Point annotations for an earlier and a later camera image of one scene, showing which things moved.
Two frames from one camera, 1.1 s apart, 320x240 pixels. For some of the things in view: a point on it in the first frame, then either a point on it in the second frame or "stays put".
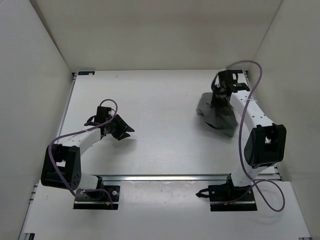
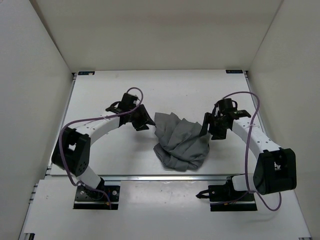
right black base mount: (226, 197) stays put
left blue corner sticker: (86, 73) stays put
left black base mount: (106, 197) stays put
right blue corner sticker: (237, 71) stays put
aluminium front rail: (165, 177) stays put
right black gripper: (215, 104) → (215, 135)
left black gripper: (122, 126) → (145, 117)
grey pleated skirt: (222, 119) → (180, 145)
